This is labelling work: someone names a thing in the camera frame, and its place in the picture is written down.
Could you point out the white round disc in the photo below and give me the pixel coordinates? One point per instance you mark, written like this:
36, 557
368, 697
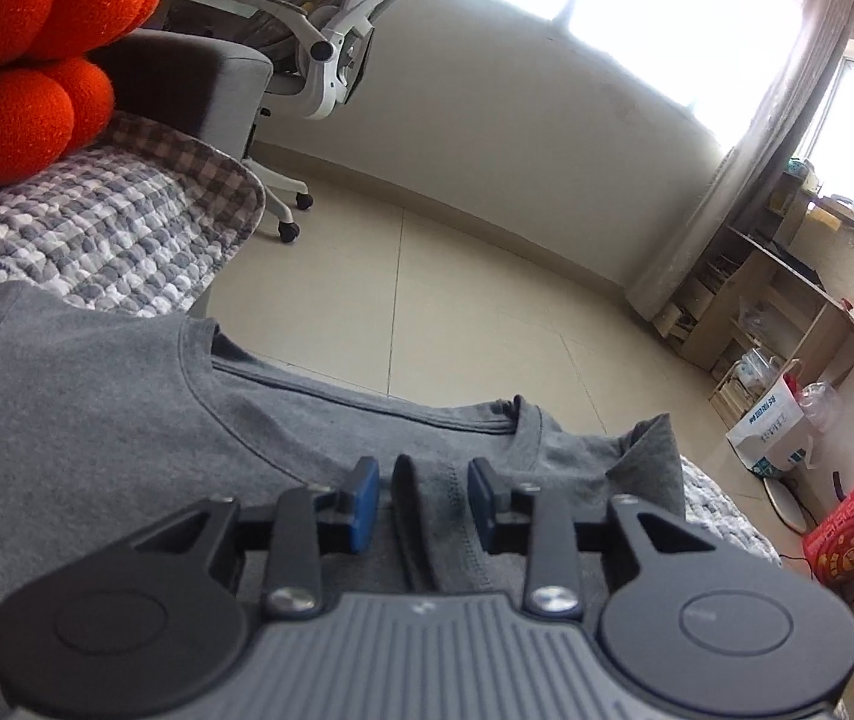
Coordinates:
787, 502

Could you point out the grey quilted checked blanket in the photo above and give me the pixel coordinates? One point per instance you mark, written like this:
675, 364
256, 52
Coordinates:
97, 217

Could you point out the red gift bag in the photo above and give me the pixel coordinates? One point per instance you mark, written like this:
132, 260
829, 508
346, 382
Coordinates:
847, 540

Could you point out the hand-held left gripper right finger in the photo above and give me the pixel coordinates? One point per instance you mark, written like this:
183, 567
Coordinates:
483, 502

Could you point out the white office chair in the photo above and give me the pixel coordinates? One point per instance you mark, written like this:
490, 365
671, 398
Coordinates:
337, 67

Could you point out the grey t-shirt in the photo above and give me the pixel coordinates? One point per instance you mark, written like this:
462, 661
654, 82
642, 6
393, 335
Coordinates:
134, 427

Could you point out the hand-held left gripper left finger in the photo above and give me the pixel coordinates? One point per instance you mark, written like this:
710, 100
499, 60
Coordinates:
363, 506

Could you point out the white paper bag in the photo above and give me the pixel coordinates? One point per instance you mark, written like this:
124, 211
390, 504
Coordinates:
768, 427

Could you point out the dark grey sofa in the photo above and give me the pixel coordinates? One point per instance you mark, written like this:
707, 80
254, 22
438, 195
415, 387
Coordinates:
194, 82

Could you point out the wooden shelf unit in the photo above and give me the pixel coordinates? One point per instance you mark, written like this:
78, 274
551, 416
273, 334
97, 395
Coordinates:
772, 300

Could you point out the grey patterned curtain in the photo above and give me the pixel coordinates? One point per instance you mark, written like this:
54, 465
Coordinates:
757, 165

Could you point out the orange knotted ball cushion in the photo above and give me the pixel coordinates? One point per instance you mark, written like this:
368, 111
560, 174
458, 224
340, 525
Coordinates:
15, 120

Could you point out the grey backpack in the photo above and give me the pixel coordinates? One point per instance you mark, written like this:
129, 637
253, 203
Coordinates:
292, 11

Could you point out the clear plastic bag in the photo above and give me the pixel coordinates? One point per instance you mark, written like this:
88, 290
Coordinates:
820, 405

